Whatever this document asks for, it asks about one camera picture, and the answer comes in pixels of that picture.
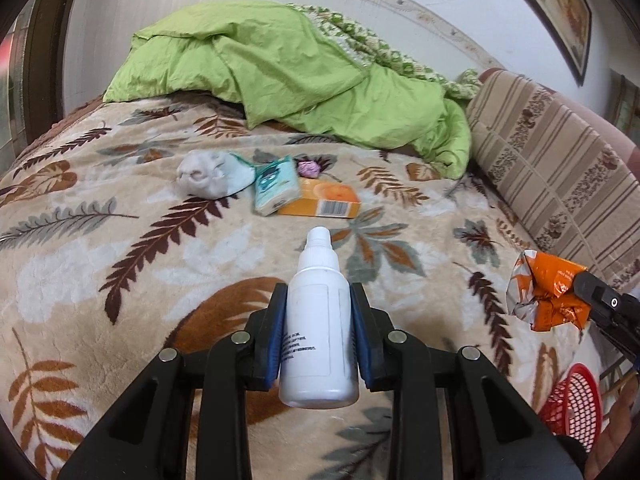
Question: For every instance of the orange foil wrapper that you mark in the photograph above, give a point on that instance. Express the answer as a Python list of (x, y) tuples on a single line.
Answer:
[(550, 290)]

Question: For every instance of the white crumpled sock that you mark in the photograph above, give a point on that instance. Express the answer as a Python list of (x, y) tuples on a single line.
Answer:
[(210, 175)]

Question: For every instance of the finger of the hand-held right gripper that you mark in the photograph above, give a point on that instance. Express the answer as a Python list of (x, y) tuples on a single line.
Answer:
[(617, 335), (597, 295)]

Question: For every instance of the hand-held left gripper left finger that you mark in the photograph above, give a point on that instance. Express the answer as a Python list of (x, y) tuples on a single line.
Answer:
[(272, 355)]

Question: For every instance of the framed wall picture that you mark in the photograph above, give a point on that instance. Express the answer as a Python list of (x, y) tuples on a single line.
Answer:
[(555, 5)]

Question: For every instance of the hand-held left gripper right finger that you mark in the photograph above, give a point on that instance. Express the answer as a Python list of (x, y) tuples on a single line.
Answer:
[(361, 355)]

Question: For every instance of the leaf print blanket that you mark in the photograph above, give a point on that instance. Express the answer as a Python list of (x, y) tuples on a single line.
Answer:
[(125, 240)]

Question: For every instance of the green quilt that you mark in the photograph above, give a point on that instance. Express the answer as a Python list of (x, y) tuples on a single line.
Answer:
[(300, 70)]

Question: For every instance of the red mesh basket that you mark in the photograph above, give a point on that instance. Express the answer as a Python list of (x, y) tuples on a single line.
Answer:
[(575, 400)]

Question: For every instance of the white plastic bottle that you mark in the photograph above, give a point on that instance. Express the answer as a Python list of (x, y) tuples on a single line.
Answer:
[(317, 330)]

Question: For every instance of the dark wooden door frame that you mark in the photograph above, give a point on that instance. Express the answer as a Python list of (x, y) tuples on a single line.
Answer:
[(47, 45)]

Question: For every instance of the teal tissue pack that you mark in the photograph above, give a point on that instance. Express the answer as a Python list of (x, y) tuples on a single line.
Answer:
[(275, 185)]

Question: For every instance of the orange carton box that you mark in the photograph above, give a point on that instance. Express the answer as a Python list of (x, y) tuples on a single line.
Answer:
[(325, 200)]

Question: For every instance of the striped brown cushion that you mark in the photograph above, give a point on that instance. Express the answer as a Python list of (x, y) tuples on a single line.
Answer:
[(550, 160)]

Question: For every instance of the pink candy wrapper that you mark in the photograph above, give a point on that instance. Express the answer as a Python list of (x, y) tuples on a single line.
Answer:
[(309, 168)]

